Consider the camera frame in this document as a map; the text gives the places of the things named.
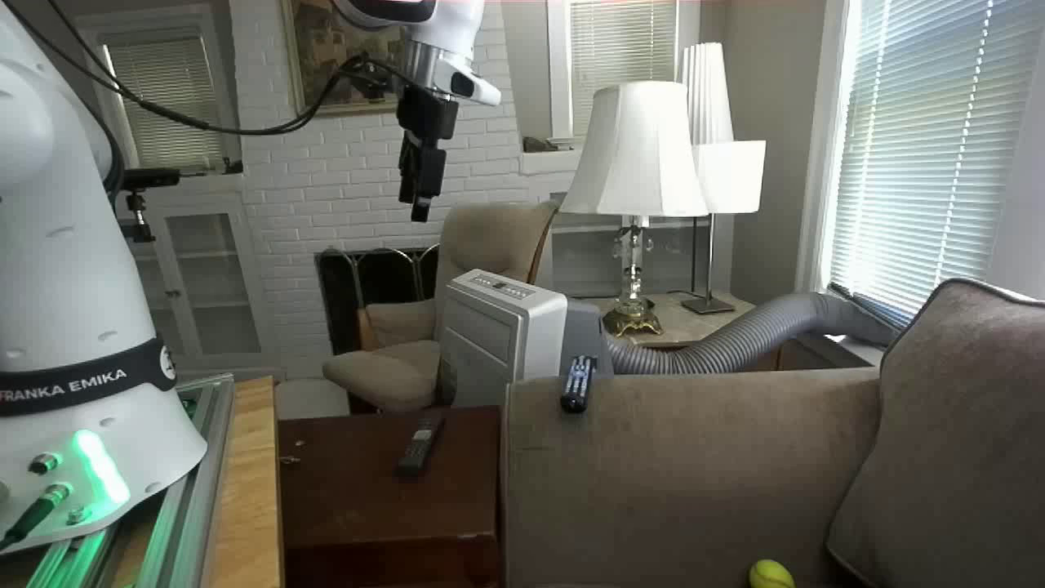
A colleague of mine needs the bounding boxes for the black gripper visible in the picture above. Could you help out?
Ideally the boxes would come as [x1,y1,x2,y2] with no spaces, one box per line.
[393,82,462,226]

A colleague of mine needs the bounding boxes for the black fireplace screen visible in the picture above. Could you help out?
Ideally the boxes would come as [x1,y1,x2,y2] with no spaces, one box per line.
[314,242,444,356]

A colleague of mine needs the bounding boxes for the white portable air conditioner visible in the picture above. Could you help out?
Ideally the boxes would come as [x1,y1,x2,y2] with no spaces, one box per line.
[437,266,572,410]

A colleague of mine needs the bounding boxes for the beige upholstered armchair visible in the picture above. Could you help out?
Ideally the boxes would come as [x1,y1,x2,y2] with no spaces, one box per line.
[319,199,566,419]

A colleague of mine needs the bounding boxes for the crystal table lamp white shade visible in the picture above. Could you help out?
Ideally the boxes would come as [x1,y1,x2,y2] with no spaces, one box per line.
[560,77,713,340]

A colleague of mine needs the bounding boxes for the white glass door cabinet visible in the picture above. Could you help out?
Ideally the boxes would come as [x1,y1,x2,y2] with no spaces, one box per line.
[140,175,273,379]

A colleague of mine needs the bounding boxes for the black remote with blue buttons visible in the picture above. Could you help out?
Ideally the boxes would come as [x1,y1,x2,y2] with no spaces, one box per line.
[560,352,601,419]

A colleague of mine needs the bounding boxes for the black remote with white label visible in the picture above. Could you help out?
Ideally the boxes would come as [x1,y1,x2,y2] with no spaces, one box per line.
[394,419,448,477]

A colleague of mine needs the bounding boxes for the light wooden side table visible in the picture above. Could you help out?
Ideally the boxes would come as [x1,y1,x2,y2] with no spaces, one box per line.
[592,289,764,352]

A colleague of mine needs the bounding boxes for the dark brown wooden table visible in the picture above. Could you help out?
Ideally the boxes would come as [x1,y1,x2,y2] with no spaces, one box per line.
[273,401,506,588]

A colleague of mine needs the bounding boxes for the light wooden robot table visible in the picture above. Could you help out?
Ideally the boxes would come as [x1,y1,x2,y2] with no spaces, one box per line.
[201,372,289,588]

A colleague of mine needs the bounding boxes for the beige fabric sofa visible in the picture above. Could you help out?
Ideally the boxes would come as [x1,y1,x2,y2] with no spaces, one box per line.
[499,274,1045,588]

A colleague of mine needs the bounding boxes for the white window blinds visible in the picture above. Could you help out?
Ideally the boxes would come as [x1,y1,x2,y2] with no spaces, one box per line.
[831,0,1045,319]

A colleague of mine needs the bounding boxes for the yellow tennis ball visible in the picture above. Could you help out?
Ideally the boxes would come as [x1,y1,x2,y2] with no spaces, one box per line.
[744,554,797,588]

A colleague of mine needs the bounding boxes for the beige sofa back cushion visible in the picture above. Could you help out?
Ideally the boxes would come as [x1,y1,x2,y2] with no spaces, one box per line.
[828,274,1045,588]

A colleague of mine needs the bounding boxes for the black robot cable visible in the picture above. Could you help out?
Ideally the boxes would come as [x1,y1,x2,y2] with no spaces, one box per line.
[2,0,413,139]

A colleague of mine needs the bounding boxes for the black camera on tripod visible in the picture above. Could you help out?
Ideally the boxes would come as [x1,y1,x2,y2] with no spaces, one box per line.
[112,164,187,246]

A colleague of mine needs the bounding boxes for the grey ribbed exhaust hose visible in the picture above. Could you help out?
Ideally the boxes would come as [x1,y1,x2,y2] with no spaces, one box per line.
[601,288,908,379]

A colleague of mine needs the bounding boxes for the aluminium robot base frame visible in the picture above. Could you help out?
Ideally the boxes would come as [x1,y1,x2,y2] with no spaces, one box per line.
[0,372,238,588]

